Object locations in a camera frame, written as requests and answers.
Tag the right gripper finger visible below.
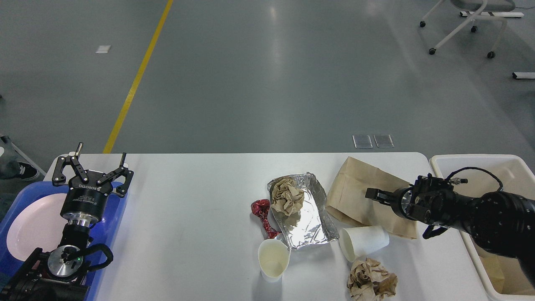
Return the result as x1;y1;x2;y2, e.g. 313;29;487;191
365;187;395;206

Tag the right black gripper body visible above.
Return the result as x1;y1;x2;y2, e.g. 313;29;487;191
390;187;413;219

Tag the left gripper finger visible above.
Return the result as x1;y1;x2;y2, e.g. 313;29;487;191
95;153;134;198
52;143;90;189

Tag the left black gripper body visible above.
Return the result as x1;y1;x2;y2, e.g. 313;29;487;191
60;178;113;226

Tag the brown paper bag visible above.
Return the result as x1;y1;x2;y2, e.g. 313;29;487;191
326;157;418;239

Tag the pink plate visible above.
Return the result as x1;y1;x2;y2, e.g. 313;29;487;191
6;193;67;261

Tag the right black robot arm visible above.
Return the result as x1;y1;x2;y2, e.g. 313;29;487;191
365;170;535;284

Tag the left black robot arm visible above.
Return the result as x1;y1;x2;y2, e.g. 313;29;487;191
1;143;134;301

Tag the blue plastic tray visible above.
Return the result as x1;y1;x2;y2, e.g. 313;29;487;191
0;181;127;301

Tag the person's shoe and leg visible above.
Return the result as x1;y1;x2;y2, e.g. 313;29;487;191
0;135;40;181

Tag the white paper cup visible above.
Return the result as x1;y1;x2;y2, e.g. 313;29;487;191
339;225;390;262

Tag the right floor socket plate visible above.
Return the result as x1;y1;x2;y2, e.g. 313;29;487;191
373;135;395;148

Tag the floor socket plate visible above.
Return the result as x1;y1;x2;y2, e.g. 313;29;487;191
373;135;395;148
353;135;373;149

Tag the left floor socket plate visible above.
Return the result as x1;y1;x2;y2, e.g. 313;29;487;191
353;135;373;149

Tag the aluminium foil tray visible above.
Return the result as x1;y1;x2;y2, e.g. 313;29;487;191
267;173;339;250

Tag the crumpled brown paper ball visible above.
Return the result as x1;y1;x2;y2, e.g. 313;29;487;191
346;258;398;301

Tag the crumpled brown paper in foil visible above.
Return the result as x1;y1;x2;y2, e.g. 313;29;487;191
271;177;304;217

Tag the brown paper in bin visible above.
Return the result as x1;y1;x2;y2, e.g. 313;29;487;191
479;255;505;293

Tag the red foil wrapper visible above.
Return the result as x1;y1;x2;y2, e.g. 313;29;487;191
250;199;281;239

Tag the cream cup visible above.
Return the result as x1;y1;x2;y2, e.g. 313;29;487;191
257;239;291;283

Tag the white plastic bin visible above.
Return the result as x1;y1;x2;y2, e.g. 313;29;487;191
430;154;535;301

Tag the white floor bar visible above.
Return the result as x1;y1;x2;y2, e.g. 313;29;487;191
512;71;535;80

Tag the white bar behind chair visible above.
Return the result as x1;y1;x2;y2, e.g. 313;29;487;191
460;11;524;18

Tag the white office chair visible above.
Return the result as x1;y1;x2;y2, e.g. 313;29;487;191
428;0;516;59

